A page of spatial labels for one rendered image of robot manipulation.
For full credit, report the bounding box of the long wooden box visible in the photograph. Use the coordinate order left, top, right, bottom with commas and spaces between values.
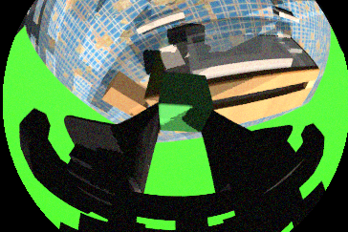
144, 34, 320, 124

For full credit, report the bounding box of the tan cube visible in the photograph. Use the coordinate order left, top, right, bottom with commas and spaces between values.
101, 72, 148, 116

